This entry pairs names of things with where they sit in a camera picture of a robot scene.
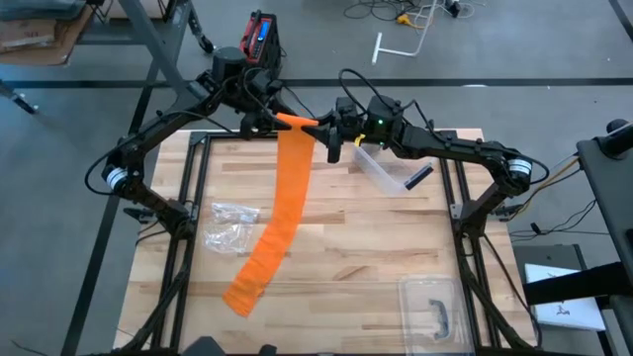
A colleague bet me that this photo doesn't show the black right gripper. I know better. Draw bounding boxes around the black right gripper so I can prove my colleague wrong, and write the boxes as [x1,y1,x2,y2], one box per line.
[301,95,406,165]

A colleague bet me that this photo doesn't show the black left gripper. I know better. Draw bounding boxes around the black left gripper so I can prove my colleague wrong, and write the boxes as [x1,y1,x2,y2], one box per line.
[236,68,294,140]

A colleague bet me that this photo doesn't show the orange elastic bandage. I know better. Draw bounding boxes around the orange elastic bandage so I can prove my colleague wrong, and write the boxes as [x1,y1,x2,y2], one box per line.
[222,112,320,318]

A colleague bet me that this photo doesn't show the clear plastic bin black handles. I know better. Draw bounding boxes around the clear plastic bin black handles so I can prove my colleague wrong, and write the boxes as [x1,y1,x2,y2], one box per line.
[351,144,436,198]

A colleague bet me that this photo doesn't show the red black power station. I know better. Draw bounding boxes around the red black power station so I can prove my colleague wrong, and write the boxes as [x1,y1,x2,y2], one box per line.
[238,9,284,68]

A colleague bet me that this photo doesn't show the white T-shaped pipe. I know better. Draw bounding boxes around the white T-shaped pipe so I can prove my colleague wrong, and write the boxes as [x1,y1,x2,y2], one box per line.
[371,0,441,66]

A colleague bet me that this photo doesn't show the clear plastic bag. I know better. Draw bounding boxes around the clear plastic bag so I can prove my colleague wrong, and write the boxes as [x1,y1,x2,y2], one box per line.
[202,201,262,256]

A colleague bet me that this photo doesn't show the grey metal table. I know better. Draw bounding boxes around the grey metal table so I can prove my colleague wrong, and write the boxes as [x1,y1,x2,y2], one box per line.
[78,0,218,119]

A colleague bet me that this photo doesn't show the black clamp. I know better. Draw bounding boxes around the black clamp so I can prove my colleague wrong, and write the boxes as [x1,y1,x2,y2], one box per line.
[123,206,155,224]

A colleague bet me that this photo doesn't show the dark grey object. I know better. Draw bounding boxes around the dark grey object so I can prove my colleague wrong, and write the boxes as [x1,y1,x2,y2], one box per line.
[181,335,225,356]

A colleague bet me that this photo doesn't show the grey caster leg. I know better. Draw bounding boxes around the grey caster leg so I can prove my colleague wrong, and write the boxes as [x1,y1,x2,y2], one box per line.
[0,78,40,116]

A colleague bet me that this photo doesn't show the grey flat box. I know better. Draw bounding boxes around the grey flat box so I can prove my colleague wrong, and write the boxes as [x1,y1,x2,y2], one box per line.
[513,244,588,278]

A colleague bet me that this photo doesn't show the cardboard box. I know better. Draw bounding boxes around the cardboard box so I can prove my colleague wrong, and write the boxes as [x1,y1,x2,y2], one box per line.
[0,4,95,68]

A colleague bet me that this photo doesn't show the black grey side desk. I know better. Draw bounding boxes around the black grey side desk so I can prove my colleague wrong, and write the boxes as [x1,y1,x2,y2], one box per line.
[523,118,633,356]

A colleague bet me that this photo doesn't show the white paper box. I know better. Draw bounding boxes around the white paper box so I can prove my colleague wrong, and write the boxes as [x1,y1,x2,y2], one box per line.
[523,263,607,332]

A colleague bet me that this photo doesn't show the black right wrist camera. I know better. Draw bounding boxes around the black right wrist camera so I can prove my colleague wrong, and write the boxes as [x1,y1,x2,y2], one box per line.
[335,96,360,131]

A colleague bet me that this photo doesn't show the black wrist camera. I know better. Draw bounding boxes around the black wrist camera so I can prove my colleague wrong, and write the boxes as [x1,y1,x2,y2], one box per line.
[335,96,360,131]
[246,69,274,100]

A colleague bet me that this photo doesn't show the black floor power cable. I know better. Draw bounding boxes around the black floor power cable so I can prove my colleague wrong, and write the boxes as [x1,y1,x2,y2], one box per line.
[279,81,328,130]

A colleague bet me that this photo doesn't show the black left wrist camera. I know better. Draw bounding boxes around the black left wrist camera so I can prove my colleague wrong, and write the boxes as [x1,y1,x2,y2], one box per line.
[246,69,274,100]

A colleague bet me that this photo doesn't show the black table frame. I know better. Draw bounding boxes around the black table frame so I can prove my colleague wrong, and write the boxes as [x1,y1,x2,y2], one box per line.
[113,129,543,356]

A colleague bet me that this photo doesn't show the tangled floor cables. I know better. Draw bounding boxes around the tangled floor cables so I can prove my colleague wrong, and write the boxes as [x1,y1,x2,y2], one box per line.
[343,0,476,24]

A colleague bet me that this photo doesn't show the clear plastic lid black handle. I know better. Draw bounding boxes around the clear plastic lid black handle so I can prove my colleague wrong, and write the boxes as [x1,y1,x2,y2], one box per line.
[398,275,477,356]

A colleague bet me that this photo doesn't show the loose side cables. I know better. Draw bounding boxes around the loose side cables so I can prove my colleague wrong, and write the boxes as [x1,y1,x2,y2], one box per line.
[494,152,612,244]

